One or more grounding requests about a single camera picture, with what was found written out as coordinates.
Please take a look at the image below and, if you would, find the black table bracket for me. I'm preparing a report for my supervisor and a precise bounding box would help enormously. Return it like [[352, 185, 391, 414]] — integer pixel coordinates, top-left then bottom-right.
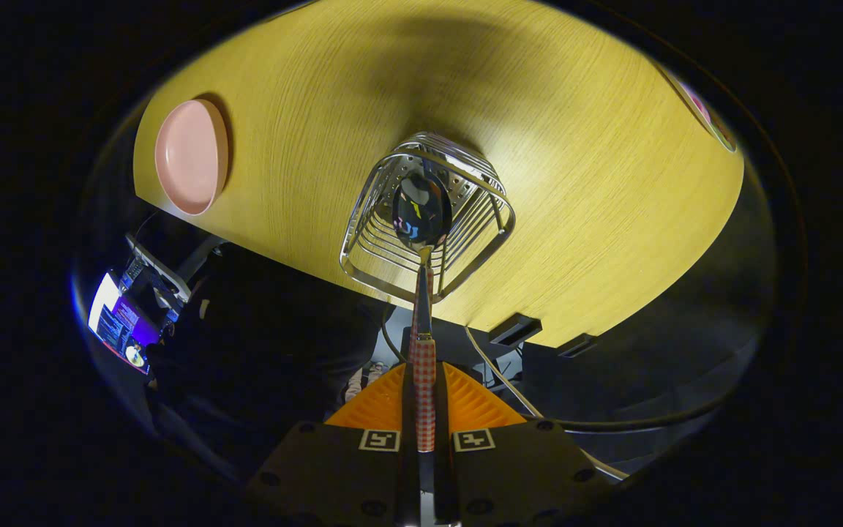
[[489, 313, 543, 347], [557, 333, 598, 359]]

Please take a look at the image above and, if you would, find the laptop with lit screen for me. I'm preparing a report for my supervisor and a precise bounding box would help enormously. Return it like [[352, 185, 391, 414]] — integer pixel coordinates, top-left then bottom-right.
[[87, 234, 217, 375]]

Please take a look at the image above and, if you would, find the white cable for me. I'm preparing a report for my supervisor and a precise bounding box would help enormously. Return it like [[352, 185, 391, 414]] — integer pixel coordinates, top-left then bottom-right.
[[464, 326, 631, 482]]

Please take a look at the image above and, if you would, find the pink plate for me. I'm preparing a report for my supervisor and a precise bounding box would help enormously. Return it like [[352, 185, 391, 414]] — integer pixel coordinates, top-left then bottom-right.
[[154, 99, 230, 217]]

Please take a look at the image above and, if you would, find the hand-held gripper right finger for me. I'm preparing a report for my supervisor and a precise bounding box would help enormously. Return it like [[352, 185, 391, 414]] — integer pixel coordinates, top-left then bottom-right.
[[435, 361, 616, 527]]

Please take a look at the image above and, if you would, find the plate with meat dish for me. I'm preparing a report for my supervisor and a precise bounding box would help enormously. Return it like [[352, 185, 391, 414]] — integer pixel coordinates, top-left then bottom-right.
[[659, 66, 738, 154]]

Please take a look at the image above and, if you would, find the metal wire cutlery basket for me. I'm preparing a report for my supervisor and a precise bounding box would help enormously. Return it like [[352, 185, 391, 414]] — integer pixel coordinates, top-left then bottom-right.
[[339, 132, 516, 304]]

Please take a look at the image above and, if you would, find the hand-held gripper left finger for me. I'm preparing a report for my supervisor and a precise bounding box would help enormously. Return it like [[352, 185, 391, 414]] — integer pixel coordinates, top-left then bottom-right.
[[246, 361, 422, 527]]

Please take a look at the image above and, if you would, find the black cable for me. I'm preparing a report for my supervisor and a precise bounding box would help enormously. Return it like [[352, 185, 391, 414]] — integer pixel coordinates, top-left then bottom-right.
[[531, 406, 722, 434]]

